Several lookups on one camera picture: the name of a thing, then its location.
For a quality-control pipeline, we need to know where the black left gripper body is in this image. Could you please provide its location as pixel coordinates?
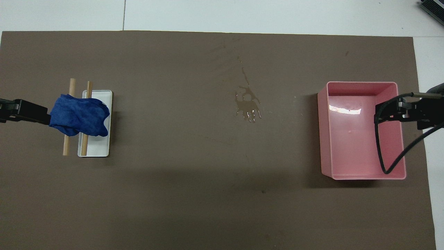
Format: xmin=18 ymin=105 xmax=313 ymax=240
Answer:
xmin=0 ymin=99 xmax=21 ymax=124

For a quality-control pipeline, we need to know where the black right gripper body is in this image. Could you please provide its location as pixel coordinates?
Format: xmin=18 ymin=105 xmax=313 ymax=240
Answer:
xmin=416 ymin=97 xmax=444 ymax=131

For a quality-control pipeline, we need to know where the blue towel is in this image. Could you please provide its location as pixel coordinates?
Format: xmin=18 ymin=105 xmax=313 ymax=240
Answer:
xmin=49 ymin=94 xmax=110 ymax=137

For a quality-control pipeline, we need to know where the white towel rack base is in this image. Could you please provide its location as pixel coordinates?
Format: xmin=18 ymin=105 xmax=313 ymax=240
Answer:
xmin=78 ymin=90 xmax=113 ymax=158

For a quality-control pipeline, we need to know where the pink plastic bin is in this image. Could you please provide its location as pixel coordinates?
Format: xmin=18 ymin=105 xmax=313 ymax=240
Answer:
xmin=317 ymin=81 xmax=407 ymax=180

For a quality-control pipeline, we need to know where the black ribbed device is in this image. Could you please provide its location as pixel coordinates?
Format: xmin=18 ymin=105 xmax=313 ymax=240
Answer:
xmin=419 ymin=0 xmax=444 ymax=17

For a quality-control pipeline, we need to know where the brown table mat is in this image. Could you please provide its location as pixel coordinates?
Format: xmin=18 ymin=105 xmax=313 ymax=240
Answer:
xmin=0 ymin=31 xmax=437 ymax=250

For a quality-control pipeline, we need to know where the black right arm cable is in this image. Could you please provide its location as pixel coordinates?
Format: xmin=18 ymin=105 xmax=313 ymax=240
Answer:
xmin=374 ymin=92 xmax=444 ymax=175

